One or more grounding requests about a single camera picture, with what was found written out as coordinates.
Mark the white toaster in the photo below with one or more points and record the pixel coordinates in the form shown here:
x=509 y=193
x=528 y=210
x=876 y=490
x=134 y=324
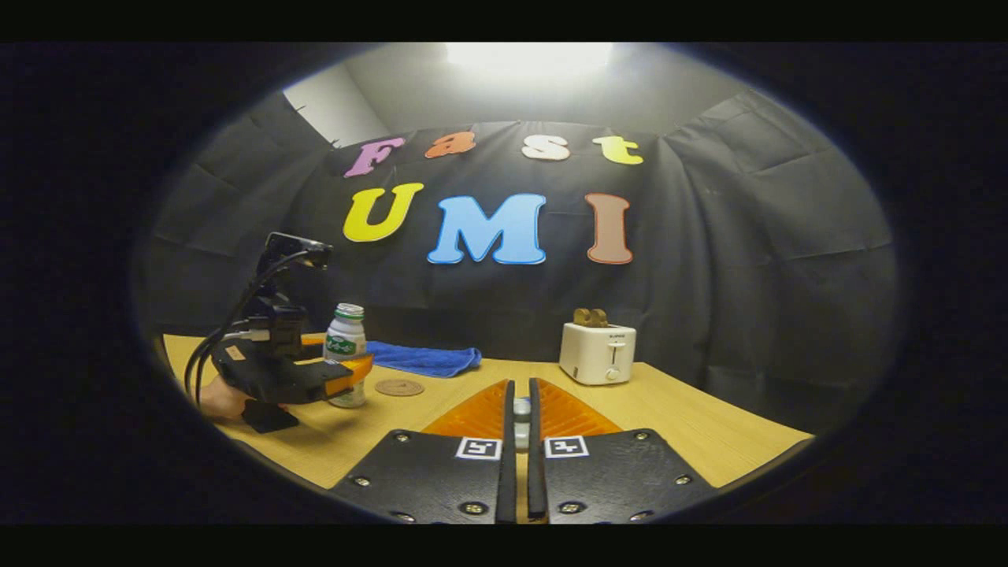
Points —
x=594 y=354

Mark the ceiling light panel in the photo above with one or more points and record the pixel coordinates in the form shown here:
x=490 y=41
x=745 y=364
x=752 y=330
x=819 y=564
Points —
x=528 y=59

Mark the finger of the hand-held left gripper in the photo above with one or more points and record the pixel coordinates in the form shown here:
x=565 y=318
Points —
x=313 y=340
x=350 y=376

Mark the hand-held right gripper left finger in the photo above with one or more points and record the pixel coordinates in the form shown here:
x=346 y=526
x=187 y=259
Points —
x=505 y=472

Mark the blue towel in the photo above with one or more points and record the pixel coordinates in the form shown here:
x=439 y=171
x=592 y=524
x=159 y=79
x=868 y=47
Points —
x=425 y=358

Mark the white water bottle green label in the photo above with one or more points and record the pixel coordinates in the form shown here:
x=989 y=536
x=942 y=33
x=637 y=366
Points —
x=345 y=327

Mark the round cork coaster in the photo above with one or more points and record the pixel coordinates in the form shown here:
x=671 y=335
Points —
x=399 y=387

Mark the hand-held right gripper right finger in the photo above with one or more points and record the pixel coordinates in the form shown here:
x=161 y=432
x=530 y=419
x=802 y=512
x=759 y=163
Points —
x=537 y=472

